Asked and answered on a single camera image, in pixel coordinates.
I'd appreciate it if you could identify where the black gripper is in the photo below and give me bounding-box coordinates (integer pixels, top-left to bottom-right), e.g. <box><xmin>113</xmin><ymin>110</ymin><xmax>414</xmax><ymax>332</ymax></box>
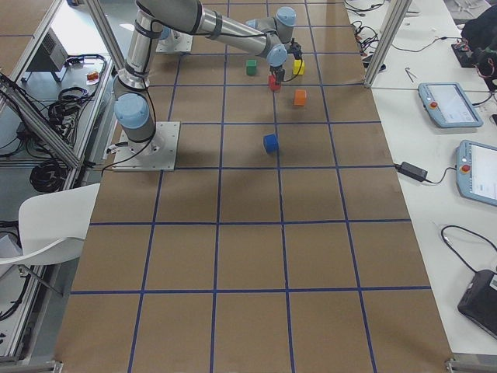
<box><xmin>269</xmin><ymin>38</ymin><xmax>302</xmax><ymax>83</ymax></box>

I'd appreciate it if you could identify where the red wooden block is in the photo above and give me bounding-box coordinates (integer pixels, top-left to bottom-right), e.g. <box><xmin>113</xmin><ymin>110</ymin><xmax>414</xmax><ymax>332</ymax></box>
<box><xmin>268</xmin><ymin>75</ymin><xmax>282</xmax><ymax>92</ymax></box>

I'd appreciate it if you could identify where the yellow wooden block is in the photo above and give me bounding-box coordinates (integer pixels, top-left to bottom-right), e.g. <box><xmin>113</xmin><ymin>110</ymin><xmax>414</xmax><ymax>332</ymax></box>
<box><xmin>293</xmin><ymin>59</ymin><xmax>305</xmax><ymax>76</ymax></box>

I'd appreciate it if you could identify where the green wooden block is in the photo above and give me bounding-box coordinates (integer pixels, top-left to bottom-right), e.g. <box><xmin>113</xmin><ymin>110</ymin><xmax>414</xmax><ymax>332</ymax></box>
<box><xmin>245</xmin><ymin>59</ymin><xmax>258</xmax><ymax>76</ymax></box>

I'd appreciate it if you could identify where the orange wooden block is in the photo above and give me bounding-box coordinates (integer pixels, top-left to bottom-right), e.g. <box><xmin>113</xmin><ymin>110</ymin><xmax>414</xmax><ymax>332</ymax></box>
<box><xmin>294</xmin><ymin>89</ymin><xmax>308</xmax><ymax>106</ymax></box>

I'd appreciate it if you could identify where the blue wooden block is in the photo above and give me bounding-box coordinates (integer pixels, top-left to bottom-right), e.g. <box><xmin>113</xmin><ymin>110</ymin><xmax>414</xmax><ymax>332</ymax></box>
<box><xmin>263</xmin><ymin>134</ymin><xmax>279</xmax><ymax>154</ymax></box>

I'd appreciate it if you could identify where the allen key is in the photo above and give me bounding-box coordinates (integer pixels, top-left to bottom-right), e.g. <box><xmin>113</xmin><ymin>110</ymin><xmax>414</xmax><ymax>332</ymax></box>
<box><xmin>405</xmin><ymin>67</ymin><xmax>415</xmax><ymax>82</ymax></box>

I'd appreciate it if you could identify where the black power adapter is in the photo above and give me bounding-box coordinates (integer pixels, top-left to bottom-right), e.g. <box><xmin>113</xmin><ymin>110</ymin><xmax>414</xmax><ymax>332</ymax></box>
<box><xmin>394</xmin><ymin>162</ymin><xmax>428</xmax><ymax>182</ymax></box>

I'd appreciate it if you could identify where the far blue teach pendant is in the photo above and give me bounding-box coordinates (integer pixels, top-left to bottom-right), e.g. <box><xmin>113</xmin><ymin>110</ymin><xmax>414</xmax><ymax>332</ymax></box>
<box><xmin>418</xmin><ymin>82</ymin><xmax>483</xmax><ymax>128</ymax></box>

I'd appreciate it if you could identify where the blue teach pendant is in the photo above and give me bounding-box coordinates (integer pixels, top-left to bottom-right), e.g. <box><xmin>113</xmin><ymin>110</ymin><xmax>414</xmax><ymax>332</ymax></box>
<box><xmin>418</xmin><ymin>82</ymin><xmax>483</xmax><ymax>128</ymax></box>
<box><xmin>456</xmin><ymin>140</ymin><xmax>496</xmax><ymax>206</ymax></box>

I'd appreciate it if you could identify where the red snack packet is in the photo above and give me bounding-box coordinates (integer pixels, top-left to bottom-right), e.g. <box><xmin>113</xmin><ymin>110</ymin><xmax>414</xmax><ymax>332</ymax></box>
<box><xmin>86</xmin><ymin>71</ymin><xmax>99</xmax><ymax>85</ymax></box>

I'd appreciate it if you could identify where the near blue teach pendant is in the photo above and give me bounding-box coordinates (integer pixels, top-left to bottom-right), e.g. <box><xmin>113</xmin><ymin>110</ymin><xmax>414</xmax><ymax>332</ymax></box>
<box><xmin>456</xmin><ymin>140</ymin><xmax>496</xmax><ymax>206</ymax></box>

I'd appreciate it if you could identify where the white chair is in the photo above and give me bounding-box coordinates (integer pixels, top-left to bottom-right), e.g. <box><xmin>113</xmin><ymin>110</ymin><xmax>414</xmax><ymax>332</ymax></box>
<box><xmin>1</xmin><ymin>183</ymin><xmax>100</xmax><ymax>266</ymax></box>

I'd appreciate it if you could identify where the black laptop device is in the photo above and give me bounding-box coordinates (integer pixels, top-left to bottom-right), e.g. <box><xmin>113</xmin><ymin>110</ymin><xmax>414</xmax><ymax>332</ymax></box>
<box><xmin>457</xmin><ymin>270</ymin><xmax>496</xmax><ymax>338</ymax></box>

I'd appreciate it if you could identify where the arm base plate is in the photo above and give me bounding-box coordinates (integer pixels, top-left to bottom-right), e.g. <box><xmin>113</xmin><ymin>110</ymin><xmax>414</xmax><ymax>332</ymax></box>
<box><xmin>155</xmin><ymin>28</ymin><xmax>193</xmax><ymax>54</ymax></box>
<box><xmin>111</xmin><ymin>121</ymin><xmax>180</xmax><ymax>172</ymax></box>

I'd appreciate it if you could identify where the aluminium frame post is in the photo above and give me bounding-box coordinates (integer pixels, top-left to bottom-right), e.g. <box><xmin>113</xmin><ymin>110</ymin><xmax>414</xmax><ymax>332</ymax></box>
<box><xmin>364</xmin><ymin>0</ymin><xmax>412</xmax><ymax>88</ymax></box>

